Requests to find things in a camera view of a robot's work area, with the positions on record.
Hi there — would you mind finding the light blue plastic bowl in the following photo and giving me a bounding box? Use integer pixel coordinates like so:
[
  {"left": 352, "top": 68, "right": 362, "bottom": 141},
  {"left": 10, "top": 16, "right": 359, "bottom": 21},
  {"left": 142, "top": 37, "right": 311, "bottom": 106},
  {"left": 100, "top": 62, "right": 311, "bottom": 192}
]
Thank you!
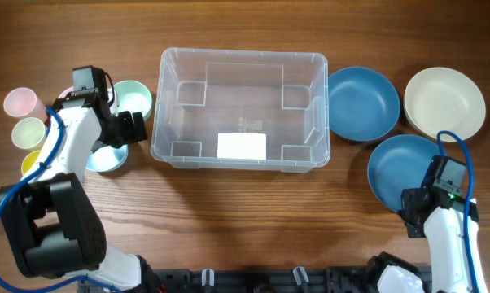
[{"left": 86, "top": 145, "right": 129, "bottom": 173}]

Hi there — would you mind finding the dark blue plate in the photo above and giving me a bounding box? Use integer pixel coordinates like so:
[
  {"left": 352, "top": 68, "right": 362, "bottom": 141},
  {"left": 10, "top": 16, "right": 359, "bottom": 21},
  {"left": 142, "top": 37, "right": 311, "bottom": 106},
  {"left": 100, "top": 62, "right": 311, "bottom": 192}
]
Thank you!
[
  {"left": 367, "top": 134, "right": 440, "bottom": 212},
  {"left": 328, "top": 67, "right": 400, "bottom": 142}
]

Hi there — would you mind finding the cream plastic plate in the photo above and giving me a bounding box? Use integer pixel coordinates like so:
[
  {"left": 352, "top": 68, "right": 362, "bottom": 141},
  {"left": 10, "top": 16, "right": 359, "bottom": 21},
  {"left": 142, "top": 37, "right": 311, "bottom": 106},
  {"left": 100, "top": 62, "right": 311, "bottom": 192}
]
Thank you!
[{"left": 404, "top": 67, "right": 487, "bottom": 140}]

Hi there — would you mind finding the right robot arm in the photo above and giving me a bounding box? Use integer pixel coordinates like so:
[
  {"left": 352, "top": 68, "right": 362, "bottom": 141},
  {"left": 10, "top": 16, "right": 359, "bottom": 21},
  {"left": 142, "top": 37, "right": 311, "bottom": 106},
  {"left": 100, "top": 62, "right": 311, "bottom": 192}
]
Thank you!
[{"left": 368, "top": 155, "right": 488, "bottom": 292}]

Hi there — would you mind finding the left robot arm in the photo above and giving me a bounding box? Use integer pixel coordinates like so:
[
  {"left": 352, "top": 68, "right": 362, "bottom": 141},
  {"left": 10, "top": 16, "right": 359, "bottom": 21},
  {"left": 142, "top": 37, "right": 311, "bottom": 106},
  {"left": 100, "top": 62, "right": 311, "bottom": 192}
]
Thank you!
[{"left": 0, "top": 66, "right": 165, "bottom": 292}]

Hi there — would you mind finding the clear plastic storage container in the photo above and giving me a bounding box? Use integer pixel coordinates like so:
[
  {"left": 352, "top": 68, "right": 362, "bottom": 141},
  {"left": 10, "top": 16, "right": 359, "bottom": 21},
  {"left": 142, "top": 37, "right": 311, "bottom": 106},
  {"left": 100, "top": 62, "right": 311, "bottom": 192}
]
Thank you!
[{"left": 151, "top": 47, "right": 331, "bottom": 173}]

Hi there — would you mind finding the mint green plastic bowl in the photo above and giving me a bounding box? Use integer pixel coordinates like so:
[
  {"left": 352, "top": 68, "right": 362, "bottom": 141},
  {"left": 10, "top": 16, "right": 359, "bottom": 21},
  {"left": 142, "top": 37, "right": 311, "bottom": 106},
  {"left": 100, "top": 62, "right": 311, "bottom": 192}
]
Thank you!
[{"left": 114, "top": 80, "right": 152, "bottom": 120}]

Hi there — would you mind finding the pink plastic bowl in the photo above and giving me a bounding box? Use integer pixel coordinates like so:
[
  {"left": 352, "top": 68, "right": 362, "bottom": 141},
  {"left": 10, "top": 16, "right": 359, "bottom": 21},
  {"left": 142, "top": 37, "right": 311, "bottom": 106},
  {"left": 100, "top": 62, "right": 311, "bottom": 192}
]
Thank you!
[{"left": 58, "top": 86, "right": 74, "bottom": 98}]

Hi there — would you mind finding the pale green plastic cup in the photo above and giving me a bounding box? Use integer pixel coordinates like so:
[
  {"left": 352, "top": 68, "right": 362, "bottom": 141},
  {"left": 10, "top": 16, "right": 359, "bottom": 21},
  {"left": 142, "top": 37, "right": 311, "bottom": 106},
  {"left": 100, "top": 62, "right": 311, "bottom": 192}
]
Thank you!
[{"left": 11, "top": 117, "right": 46, "bottom": 151}]

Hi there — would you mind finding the yellow plastic cup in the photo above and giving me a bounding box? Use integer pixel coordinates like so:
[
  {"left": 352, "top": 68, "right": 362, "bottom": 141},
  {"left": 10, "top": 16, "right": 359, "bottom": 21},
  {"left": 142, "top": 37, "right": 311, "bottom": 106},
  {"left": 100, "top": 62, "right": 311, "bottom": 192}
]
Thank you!
[{"left": 21, "top": 150, "right": 40, "bottom": 176}]

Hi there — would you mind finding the pink plastic cup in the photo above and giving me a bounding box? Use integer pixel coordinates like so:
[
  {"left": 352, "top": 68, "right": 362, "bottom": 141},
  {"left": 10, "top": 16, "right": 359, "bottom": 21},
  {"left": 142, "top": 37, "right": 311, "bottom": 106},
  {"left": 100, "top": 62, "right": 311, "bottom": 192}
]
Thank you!
[{"left": 3, "top": 87, "right": 47, "bottom": 122}]

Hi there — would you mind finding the right blue cable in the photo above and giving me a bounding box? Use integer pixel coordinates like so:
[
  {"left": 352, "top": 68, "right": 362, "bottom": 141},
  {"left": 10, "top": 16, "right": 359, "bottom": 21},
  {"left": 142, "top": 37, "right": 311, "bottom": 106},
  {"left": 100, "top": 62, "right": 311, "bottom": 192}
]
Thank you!
[{"left": 435, "top": 130, "right": 480, "bottom": 293}]

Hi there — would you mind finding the blue cable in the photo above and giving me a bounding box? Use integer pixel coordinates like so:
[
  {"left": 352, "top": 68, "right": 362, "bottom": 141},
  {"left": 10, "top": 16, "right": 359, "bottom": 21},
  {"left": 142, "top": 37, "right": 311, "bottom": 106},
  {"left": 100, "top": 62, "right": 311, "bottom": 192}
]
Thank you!
[
  {"left": 0, "top": 106, "right": 124, "bottom": 293},
  {"left": 435, "top": 130, "right": 480, "bottom": 293}
]

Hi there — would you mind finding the left blue cable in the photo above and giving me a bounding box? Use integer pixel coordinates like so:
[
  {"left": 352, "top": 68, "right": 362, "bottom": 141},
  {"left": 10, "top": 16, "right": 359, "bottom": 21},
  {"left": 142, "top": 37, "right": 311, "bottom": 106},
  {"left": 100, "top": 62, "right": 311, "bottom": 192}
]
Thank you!
[{"left": 0, "top": 106, "right": 124, "bottom": 293}]

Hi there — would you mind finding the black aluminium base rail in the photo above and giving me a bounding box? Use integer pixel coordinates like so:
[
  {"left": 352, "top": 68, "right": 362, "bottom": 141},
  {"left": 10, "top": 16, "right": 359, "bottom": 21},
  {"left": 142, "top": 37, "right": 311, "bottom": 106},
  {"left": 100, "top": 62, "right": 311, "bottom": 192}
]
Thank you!
[{"left": 153, "top": 266, "right": 378, "bottom": 293}]

